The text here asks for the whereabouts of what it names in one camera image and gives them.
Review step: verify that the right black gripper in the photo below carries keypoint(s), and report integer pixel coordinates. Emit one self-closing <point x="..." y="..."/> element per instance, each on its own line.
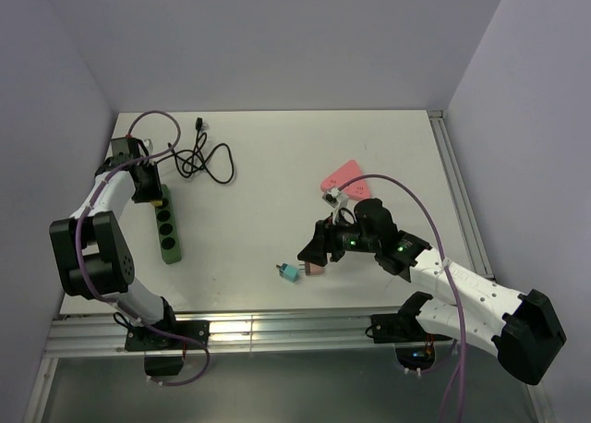
<point x="316" y="250"/>

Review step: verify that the pink plug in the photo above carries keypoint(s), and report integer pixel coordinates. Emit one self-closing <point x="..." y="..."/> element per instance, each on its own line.
<point x="310" y="269"/>

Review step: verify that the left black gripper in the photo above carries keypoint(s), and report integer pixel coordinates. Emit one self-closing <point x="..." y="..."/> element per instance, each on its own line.
<point x="155" y="193"/>

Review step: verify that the green power strip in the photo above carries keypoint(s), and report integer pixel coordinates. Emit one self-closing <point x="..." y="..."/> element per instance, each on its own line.
<point x="169" y="241"/>

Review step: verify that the pink triangular power strip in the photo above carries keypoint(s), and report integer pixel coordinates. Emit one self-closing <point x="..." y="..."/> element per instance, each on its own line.
<point x="357" y="191"/>

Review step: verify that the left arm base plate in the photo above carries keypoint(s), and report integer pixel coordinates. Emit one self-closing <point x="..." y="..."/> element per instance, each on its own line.
<point x="140" y="339"/>

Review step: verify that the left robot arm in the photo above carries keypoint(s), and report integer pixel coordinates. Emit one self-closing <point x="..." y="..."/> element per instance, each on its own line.
<point x="91" y="254"/>

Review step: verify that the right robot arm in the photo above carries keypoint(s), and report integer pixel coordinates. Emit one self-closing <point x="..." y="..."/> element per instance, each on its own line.
<point x="521" y="330"/>

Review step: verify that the blue plug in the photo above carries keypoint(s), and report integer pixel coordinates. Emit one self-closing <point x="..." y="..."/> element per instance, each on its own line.
<point x="288" y="272"/>

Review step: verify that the aluminium right rail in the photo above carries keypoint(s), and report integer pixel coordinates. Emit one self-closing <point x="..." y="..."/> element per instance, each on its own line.
<point x="471" y="234"/>

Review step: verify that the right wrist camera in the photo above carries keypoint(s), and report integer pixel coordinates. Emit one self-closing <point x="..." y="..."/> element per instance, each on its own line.
<point x="338" y="202"/>

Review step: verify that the aluminium front rail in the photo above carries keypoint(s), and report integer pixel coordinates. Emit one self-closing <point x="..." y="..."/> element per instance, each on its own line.
<point x="97" y="335"/>

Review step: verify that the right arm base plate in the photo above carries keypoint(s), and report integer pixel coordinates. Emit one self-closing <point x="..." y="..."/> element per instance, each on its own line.
<point x="394" y="328"/>

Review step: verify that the aluminium rail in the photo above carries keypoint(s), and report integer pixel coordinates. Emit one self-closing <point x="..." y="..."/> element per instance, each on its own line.
<point x="471" y="234"/>
<point x="97" y="335"/>

